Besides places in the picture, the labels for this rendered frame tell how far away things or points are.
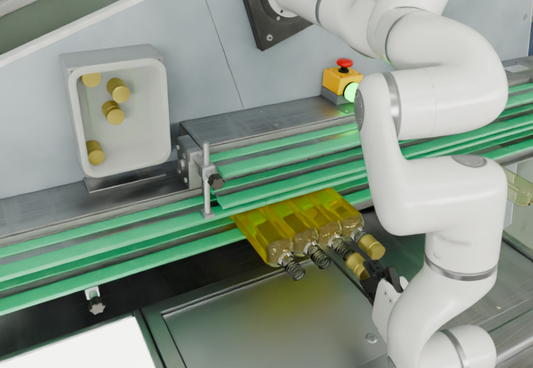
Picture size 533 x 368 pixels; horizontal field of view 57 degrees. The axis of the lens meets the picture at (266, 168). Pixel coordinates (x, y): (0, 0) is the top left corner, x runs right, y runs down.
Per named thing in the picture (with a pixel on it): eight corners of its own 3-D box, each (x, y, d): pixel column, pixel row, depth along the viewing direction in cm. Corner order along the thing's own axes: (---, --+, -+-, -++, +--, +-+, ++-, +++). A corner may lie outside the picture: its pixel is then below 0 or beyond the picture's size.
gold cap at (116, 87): (105, 78, 95) (110, 87, 92) (123, 76, 96) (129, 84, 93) (107, 96, 97) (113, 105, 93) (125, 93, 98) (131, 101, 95)
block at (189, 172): (174, 174, 108) (186, 191, 103) (172, 136, 103) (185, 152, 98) (190, 171, 110) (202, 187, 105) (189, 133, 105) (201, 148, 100)
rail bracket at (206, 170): (187, 198, 104) (211, 233, 95) (184, 127, 95) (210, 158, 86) (201, 195, 105) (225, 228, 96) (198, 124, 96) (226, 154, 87)
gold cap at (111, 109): (100, 101, 96) (105, 110, 93) (118, 98, 98) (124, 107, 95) (102, 118, 98) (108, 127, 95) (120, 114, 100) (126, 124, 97)
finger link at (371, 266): (393, 285, 88) (377, 262, 94) (396, 272, 87) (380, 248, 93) (376, 288, 88) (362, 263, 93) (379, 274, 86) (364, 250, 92)
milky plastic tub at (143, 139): (76, 159, 102) (86, 181, 95) (57, 54, 90) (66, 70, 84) (159, 143, 109) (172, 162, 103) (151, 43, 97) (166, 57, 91)
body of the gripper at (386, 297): (429, 363, 82) (398, 314, 92) (442, 318, 77) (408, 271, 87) (388, 370, 81) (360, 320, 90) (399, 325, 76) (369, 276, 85)
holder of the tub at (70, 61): (81, 179, 105) (89, 199, 99) (59, 53, 90) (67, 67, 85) (159, 162, 112) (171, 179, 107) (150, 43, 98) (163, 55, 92)
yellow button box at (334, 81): (319, 94, 125) (336, 105, 120) (322, 66, 122) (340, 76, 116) (342, 90, 128) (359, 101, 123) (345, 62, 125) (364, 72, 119)
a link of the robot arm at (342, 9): (305, 28, 92) (360, 58, 80) (335, -45, 87) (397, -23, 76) (341, 40, 98) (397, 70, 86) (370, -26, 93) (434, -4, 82)
